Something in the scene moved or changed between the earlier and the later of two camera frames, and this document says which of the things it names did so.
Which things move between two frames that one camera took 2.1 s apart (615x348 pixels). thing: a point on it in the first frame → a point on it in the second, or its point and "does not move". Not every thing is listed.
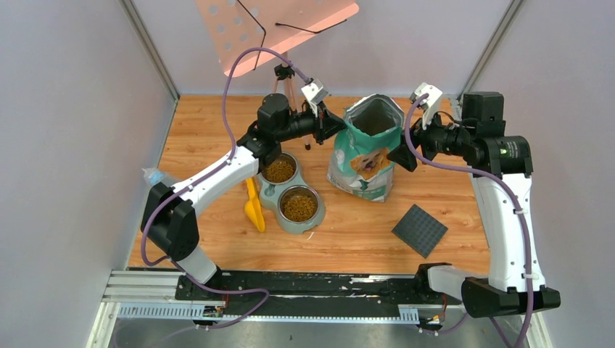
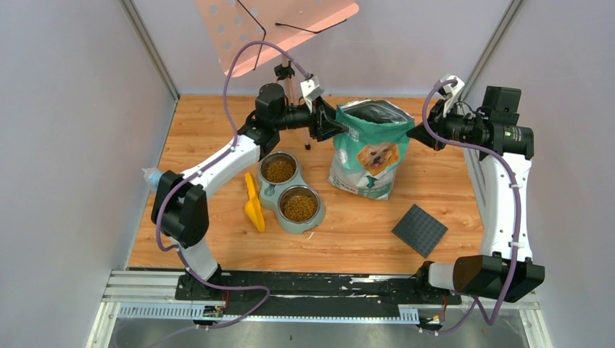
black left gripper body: x=320 y=126 does not move
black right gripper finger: x=404 y=155 → x=420 y=133
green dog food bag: x=359 y=162 does not move
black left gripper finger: x=333 y=125 does not move
